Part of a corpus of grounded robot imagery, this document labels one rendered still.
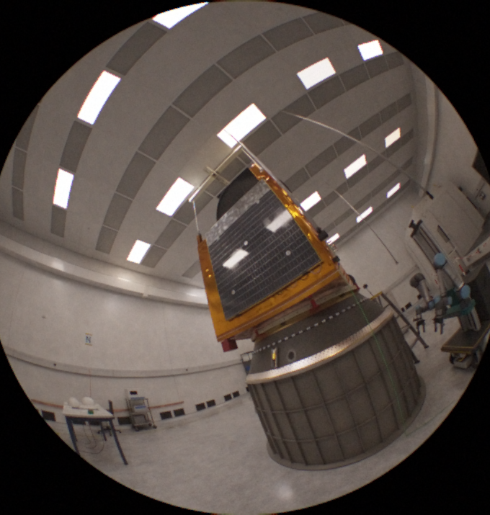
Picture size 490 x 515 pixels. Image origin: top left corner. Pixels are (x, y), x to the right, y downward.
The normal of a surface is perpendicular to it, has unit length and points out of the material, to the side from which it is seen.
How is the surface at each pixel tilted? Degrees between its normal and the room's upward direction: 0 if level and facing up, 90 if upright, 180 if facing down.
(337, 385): 90
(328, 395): 90
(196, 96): 180
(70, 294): 90
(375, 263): 90
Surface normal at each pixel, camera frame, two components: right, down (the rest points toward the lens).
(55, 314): 0.72, -0.56
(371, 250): -0.63, -0.29
